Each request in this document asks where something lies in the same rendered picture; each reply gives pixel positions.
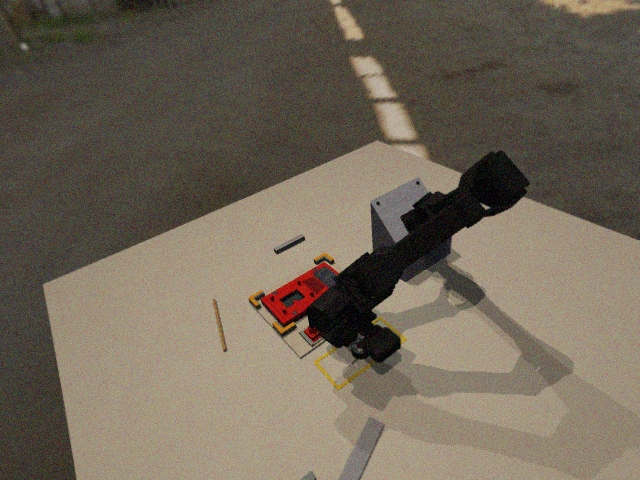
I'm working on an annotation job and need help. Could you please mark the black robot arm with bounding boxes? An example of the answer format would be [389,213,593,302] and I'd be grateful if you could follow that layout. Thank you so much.
[306,150,530,348]

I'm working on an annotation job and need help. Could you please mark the thin brown stick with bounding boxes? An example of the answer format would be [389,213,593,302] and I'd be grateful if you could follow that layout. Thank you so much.
[213,299,226,352]

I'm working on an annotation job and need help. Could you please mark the black tyre with grey wheel rim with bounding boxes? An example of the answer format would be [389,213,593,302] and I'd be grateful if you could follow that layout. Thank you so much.
[351,338,367,360]

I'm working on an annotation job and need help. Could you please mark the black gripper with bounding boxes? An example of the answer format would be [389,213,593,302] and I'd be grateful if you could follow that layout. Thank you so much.
[348,308,400,363]

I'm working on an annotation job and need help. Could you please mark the yellow tape lines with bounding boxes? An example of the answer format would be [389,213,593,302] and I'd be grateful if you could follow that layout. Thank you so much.
[314,317,406,390]

